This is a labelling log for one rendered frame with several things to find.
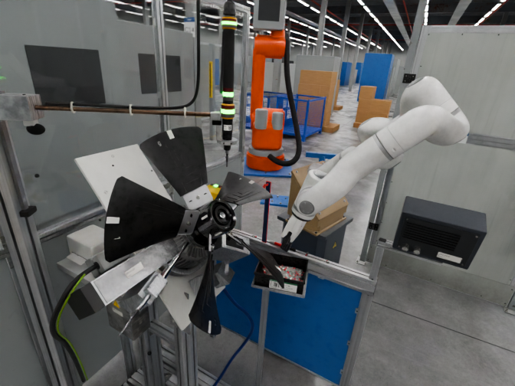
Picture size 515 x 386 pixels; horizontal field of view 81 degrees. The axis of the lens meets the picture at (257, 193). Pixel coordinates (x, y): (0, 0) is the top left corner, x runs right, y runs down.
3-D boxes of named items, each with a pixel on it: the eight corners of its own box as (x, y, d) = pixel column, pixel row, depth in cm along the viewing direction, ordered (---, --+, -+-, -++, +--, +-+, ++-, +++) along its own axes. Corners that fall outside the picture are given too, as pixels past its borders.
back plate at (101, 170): (150, 361, 93) (152, 361, 92) (29, 170, 90) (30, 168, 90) (241, 269, 136) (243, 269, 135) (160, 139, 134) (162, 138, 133)
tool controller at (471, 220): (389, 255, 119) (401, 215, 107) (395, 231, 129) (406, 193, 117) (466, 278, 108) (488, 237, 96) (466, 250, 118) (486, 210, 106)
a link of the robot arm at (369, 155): (397, 171, 78) (306, 224, 93) (392, 153, 91) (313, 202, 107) (376, 144, 77) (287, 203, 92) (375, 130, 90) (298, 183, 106)
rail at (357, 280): (208, 235, 170) (207, 223, 166) (211, 232, 173) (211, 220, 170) (372, 296, 131) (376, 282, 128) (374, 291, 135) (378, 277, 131)
